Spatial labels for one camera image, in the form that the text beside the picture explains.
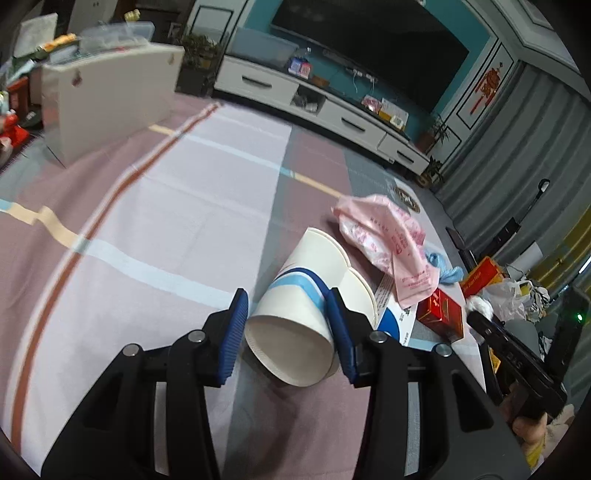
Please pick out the potted plant near curtain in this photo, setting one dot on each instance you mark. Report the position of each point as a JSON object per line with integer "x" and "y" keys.
{"x": 432, "y": 174}

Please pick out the blue knotted cloth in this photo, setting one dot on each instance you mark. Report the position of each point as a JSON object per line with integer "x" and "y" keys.
{"x": 448, "y": 274}

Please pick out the red cigarette box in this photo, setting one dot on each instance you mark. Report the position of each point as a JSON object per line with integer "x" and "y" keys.
{"x": 443, "y": 315}

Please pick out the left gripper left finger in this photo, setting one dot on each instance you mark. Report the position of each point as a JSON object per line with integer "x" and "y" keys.
{"x": 111, "y": 434}

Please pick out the person's right hand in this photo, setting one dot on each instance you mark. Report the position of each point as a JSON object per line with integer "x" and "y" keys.
{"x": 537, "y": 438}

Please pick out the white TV cabinet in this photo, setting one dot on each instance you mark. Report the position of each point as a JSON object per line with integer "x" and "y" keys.
{"x": 281, "y": 91}

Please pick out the pink plastic wrapper bag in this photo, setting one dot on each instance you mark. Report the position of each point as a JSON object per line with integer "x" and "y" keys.
{"x": 392, "y": 240}

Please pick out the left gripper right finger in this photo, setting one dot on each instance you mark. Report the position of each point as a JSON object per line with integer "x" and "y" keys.
{"x": 428, "y": 418}

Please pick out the white plastic shopping bag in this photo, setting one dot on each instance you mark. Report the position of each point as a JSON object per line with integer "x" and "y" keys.
{"x": 517, "y": 300}

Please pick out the black television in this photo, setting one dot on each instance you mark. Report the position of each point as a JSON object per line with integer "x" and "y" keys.
{"x": 399, "y": 42}

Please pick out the red paper shopping bag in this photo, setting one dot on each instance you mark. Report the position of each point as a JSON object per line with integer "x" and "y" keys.
{"x": 486, "y": 273}

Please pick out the white blue ointment box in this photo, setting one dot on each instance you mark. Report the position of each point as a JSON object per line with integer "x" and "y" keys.
{"x": 396, "y": 321}

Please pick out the large potted plant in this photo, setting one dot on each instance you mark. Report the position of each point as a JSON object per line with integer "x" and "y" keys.
{"x": 199, "y": 60}

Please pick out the white blue paper cup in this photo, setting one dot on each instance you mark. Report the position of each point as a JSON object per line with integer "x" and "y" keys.
{"x": 288, "y": 332}

